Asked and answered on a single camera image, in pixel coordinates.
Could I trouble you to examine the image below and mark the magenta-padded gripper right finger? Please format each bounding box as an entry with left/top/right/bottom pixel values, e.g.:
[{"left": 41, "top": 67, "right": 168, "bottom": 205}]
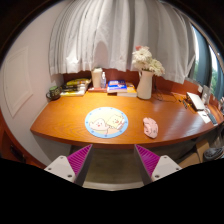
[{"left": 133, "top": 143, "right": 183, "bottom": 186}]

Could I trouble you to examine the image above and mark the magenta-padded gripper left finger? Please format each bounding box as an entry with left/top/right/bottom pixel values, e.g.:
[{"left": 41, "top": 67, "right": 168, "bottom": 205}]
[{"left": 44, "top": 143, "right": 94, "bottom": 187}]

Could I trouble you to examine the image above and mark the pink computer mouse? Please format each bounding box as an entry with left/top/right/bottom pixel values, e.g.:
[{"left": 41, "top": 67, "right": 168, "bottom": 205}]
[{"left": 142, "top": 116, "right": 159, "bottom": 140}]

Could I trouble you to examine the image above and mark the round cartoon print mouse pad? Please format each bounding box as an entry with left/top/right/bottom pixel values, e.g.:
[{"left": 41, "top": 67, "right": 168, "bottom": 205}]
[{"left": 84, "top": 106, "right": 129, "bottom": 139}]

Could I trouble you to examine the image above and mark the white paper sheet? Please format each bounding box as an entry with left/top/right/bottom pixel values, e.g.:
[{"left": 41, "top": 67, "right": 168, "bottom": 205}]
[{"left": 198, "top": 110, "right": 212, "bottom": 125}]

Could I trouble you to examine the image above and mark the silver laptop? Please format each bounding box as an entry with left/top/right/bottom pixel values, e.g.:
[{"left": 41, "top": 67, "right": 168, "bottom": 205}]
[{"left": 185, "top": 91, "right": 206, "bottom": 112}]

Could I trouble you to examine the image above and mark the yellow and white book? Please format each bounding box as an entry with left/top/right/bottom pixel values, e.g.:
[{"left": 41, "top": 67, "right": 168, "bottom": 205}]
[{"left": 59, "top": 89, "right": 87, "bottom": 98}]

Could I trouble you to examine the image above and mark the green mug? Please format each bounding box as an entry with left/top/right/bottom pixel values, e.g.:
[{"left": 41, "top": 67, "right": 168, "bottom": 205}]
[{"left": 45, "top": 85, "right": 62, "bottom": 101}]

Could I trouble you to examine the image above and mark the dark book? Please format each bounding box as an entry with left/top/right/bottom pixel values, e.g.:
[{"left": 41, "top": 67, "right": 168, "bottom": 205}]
[{"left": 60, "top": 83, "right": 88, "bottom": 93}]

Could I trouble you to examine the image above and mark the white ceramic vase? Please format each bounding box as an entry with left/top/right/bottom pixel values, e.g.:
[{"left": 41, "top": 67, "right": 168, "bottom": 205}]
[{"left": 136, "top": 69, "right": 155, "bottom": 100}]

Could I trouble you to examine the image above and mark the thin red book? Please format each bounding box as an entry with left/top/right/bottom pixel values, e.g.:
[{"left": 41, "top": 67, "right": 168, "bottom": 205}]
[{"left": 87, "top": 86, "right": 108, "bottom": 93}]

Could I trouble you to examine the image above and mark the blue book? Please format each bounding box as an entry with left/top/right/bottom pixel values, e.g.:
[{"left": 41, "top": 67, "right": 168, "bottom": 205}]
[{"left": 106, "top": 79, "right": 128, "bottom": 94}]

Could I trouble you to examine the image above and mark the white tumbler cup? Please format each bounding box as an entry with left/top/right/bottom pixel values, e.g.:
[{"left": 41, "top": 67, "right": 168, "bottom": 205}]
[{"left": 91, "top": 66, "right": 104, "bottom": 89}]

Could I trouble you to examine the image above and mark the small clear spray bottle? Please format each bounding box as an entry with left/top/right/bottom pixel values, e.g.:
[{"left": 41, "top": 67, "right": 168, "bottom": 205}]
[{"left": 100, "top": 71, "right": 107, "bottom": 89}]

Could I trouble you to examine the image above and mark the white flower bouquet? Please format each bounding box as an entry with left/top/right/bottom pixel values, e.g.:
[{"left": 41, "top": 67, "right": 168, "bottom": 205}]
[{"left": 131, "top": 45, "right": 166, "bottom": 77}]

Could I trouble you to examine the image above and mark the window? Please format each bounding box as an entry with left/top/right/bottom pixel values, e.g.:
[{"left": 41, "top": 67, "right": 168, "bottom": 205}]
[{"left": 191, "top": 26, "right": 224, "bottom": 101}]

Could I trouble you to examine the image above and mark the white curtain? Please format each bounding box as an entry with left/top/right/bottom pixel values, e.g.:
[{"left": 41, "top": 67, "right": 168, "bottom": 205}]
[{"left": 48, "top": 0, "right": 198, "bottom": 85}]

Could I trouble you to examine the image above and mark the black cable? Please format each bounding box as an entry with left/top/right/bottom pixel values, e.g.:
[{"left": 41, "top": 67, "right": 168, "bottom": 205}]
[{"left": 151, "top": 84, "right": 179, "bottom": 103}]

